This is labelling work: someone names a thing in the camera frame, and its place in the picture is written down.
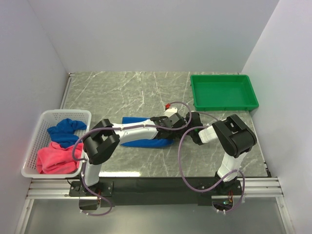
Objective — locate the aluminium rail frame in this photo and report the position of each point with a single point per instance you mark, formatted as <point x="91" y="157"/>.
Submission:
<point x="59" y="188"/>

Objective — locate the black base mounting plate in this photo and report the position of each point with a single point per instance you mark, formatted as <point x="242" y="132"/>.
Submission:
<point x="122" y="191"/>

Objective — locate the large blue towel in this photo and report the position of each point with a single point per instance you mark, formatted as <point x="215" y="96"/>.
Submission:
<point x="145" y="143"/>

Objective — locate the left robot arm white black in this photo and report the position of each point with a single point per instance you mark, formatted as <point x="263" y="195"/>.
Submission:
<point x="103" y="139"/>

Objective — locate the white perforated plastic basket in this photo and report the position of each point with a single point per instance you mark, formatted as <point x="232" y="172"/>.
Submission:
<point x="41" y="139"/>

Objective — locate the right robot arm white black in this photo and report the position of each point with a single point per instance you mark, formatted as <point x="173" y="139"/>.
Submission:
<point x="236" y="138"/>

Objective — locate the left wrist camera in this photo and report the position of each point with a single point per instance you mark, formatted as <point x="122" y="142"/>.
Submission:
<point x="169" y="110"/>

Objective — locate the green plastic tray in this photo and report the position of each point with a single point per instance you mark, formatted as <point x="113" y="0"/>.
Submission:
<point x="223" y="93"/>

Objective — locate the blue towel in basket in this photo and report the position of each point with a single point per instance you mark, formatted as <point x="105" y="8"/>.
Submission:
<point x="64" y="132"/>

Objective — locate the pink towel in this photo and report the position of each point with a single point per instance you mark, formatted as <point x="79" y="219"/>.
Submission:
<point x="54" y="159"/>

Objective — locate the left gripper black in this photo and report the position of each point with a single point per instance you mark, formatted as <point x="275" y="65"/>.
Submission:
<point x="172" y="136"/>

